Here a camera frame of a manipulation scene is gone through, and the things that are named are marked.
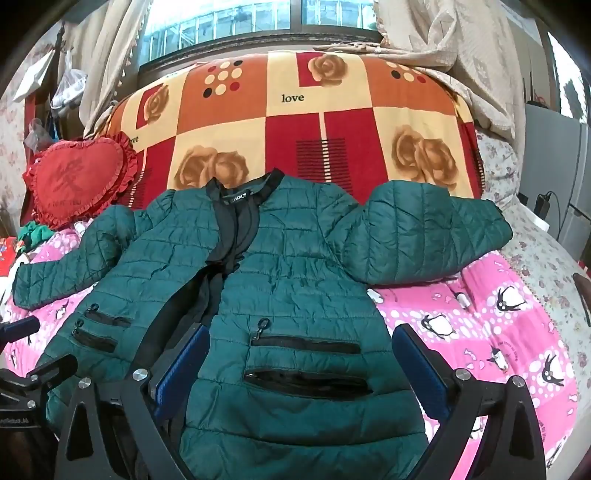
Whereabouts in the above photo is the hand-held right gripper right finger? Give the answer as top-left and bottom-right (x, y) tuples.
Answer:
(392, 322), (548, 480)

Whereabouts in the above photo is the white cabinet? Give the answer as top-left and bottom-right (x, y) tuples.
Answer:
(524, 102), (591, 250)

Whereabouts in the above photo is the floral bedsheet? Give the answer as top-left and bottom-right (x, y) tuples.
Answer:
(475, 124), (591, 333)

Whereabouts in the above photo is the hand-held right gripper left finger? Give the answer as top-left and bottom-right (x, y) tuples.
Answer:
(55, 322), (212, 480)

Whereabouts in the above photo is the beige lace curtain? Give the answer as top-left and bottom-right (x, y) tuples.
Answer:
(318, 0), (550, 144)

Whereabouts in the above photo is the black charger with cable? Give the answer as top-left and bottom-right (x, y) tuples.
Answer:
(534, 190), (566, 241)

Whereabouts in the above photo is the red heart pillow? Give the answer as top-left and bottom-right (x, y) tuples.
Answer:
(23, 131), (139, 230)

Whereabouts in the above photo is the rose print blanket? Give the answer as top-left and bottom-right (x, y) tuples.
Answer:
(99, 50), (485, 204)

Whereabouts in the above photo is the window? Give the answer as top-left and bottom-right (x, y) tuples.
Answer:
(139, 0), (384, 70)

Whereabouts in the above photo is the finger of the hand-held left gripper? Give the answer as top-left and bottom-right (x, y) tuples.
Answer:
(0, 353), (78, 403)
(0, 316), (41, 345)

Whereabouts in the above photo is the green quilted jacket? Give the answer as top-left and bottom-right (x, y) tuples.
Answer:
(13, 168), (514, 480)

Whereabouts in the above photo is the white paper bag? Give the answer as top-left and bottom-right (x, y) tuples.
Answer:
(18, 50), (57, 92)

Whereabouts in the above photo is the green cloth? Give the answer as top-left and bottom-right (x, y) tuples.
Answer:
(18, 220), (55, 246)

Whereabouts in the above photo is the clear plastic bag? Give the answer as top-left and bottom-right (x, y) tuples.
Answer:
(48, 55), (88, 110)

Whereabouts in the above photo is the pink penguin blanket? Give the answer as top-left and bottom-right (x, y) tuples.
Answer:
(0, 222), (580, 480)

